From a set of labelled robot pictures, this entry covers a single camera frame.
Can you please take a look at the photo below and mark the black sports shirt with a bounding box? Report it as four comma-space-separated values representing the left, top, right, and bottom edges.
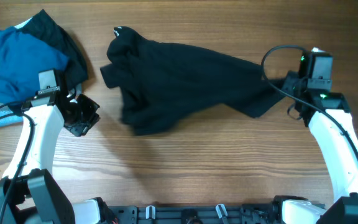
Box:
100, 26, 283, 136

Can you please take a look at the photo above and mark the right white rail clip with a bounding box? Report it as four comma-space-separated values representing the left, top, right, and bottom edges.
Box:
215, 203, 228, 220

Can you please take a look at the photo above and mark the left white rail clip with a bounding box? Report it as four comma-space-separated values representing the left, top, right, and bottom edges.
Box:
145, 205, 156, 220

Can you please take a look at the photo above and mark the black folded garment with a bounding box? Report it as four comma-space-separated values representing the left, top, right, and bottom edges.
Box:
7, 9, 88, 92

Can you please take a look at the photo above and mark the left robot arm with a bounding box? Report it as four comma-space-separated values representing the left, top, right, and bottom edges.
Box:
0, 69, 102, 223

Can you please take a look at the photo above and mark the white rail clip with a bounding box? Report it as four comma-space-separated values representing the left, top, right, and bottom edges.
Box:
215, 203, 228, 220
145, 205, 156, 220

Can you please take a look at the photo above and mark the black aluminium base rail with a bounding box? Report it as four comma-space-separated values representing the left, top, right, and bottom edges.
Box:
110, 203, 281, 224

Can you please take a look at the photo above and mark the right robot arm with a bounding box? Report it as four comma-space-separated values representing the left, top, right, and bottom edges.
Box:
278, 48, 358, 223

